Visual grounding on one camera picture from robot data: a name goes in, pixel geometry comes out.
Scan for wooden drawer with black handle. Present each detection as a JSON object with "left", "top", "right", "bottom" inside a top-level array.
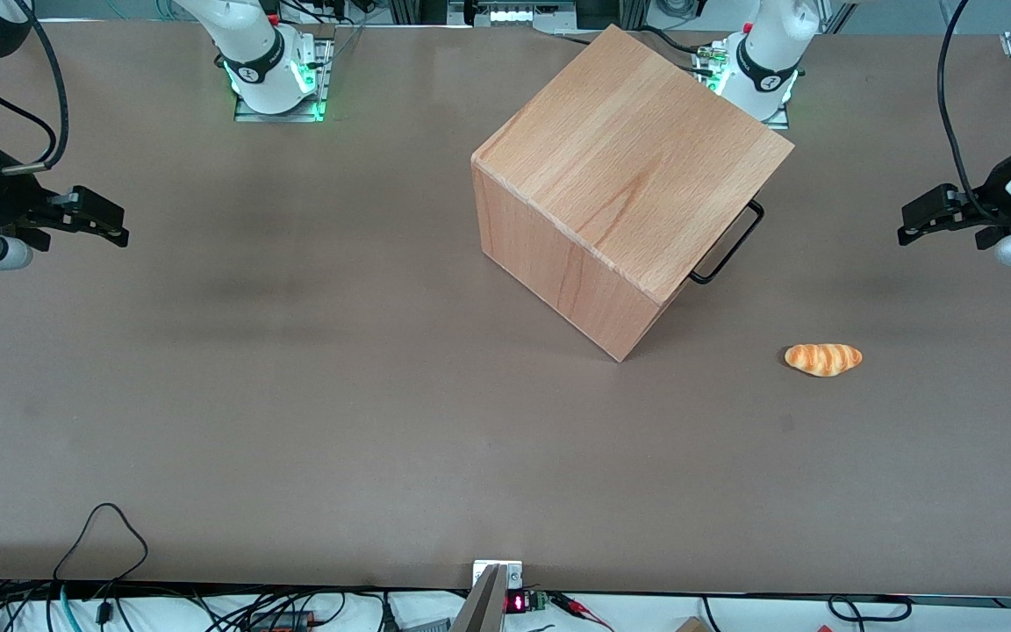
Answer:
[{"left": 687, "top": 199, "right": 766, "bottom": 286}]

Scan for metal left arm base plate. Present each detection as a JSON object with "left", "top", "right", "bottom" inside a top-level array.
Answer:
[{"left": 692, "top": 39, "right": 792, "bottom": 132}]

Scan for black looped thin cable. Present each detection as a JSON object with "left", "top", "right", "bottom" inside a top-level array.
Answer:
[{"left": 53, "top": 502, "right": 149, "bottom": 587}]

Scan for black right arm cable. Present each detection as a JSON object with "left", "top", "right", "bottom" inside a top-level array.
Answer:
[{"left": 0, "top": 0, "right": 70, "bottom": 175}]

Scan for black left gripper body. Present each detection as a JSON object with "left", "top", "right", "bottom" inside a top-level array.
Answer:
[{"left": 964, "top": 139, "right": 1011, "bottom": 240}]

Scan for light wooden drawer cabinet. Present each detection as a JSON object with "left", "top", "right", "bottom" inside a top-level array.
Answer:
[{"left": 471, "top": 24, "right": 795, "bottom": 363}]

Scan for grey metal camera bar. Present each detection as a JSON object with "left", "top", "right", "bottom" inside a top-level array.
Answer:
[{"left": 450, "top": 564, "right": 509, "bottom": 632}]

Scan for silver table edge bracket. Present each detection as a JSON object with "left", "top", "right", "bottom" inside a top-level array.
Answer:
[{"left": 472, "top": 559, "right": 525, "bottom": 591}]

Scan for black cable to arm base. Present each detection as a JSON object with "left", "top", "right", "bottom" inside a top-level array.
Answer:
[{"left": 556, "top": 25, "right": 719, "bottom": 75}]

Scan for black and orange device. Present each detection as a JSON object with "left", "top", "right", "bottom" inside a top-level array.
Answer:
[{"left": 245, "top": 609, "right": 315, "bottom": 632}]

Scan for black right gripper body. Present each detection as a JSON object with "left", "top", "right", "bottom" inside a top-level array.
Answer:
[{"left": 0, "top": 144, "right": 56, "bottom": 255}]

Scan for orange toy bread roll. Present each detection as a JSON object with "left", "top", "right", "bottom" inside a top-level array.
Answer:
[{"left": 785, "top": 342, "right": 864, "bottom": 378}]

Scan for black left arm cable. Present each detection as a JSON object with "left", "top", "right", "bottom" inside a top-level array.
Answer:
[{"left": 937, "top": 0, "right": 1011, "bottom": 222}]

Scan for black curled cable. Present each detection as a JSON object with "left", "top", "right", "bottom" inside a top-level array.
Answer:
[{"left": 828, "top": 594, "right": 914, "bottom": 625}]

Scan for red and black clip leads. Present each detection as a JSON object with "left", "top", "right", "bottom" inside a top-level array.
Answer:
[{"left": 548, "top": 592, "right": 616, "bottom": 632}]

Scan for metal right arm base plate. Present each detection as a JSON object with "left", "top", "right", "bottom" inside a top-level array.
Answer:
[{"left": 233, "top": 35, "right": 334, "bottom": 124}]

